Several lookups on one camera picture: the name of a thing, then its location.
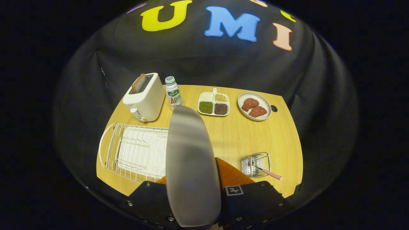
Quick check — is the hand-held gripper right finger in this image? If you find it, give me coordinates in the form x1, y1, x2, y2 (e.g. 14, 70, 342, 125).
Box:
215, 157, 295, 230

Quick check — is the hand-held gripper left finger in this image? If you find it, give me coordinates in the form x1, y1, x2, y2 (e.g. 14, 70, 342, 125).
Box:
128, 175, 175, 230

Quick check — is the spoon with checkered handle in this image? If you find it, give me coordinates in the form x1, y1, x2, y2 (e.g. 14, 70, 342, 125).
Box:
248, 164, 283, 181

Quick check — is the small wire basket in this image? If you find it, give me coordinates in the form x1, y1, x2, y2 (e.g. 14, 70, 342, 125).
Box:
241, 152, 271, 178

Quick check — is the white wire dish rack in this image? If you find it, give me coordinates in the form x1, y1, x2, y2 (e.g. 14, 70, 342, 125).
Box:
98, 123, 169, 183

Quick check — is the grey plate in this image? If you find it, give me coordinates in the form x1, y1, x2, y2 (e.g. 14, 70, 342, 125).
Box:
166, 105, 221, 228

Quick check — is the beige round meat plate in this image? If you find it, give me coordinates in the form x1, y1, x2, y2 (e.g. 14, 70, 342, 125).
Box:
237, 92, 272, 121

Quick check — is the red meat slice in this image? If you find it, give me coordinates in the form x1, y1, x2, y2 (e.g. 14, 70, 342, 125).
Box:
242, 98, 259, 112
249, 106, 267, 118

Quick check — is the white toaster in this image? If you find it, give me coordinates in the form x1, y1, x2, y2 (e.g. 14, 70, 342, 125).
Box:
123, 73, 166, 123

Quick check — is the white drink bottle green label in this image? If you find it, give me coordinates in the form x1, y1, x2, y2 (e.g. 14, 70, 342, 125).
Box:
165, 76, 182, 111

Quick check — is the white divided snack tray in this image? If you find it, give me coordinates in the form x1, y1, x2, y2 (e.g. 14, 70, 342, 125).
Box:
197, 88, 230, 117

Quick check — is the brown bread slice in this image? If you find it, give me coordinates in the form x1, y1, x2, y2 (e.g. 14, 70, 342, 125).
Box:
132, 74, 146, 94

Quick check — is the black backdrop cloth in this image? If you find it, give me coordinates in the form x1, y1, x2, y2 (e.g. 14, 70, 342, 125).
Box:
53, 0, 358, 205

